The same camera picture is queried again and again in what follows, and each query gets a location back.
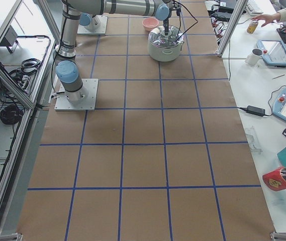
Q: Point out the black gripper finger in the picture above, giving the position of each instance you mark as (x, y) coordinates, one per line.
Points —
(165, 24)

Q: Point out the clear glass pot lid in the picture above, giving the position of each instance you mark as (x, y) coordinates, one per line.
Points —
(159, 38)

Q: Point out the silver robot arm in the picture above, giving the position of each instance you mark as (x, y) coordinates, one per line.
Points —
(80, 93)

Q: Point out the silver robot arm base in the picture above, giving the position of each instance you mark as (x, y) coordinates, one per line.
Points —
(92, 25)

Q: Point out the pale green cooking pot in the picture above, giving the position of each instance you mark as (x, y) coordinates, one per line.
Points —
(163, 54)

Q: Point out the person's hand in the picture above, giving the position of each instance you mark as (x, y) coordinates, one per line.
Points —
(267, 18)

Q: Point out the pink bowl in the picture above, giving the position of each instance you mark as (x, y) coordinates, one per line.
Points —
(150, 23)

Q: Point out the yellow drink can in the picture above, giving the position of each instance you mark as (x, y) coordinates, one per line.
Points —
(252, 26)

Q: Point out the white keyboard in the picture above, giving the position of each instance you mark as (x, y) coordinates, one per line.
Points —
(252, 8)

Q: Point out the white mug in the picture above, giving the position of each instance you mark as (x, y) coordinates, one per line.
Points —
(254, 56)

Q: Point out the upper teach pendant tablet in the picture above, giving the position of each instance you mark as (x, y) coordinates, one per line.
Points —
(274, 52)

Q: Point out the black power adapter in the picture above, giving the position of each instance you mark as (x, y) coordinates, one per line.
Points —
(254, 110)

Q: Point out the brown paper table mat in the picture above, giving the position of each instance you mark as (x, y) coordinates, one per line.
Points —
(162, 157)

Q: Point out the clear plastic holder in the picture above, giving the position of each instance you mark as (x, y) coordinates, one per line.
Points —
(252, 140)

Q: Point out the grey metal box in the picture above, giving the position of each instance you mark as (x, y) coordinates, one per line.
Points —
(10, 40)

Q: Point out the aluminium frame post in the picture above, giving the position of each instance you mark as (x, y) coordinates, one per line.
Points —
(236, 8)

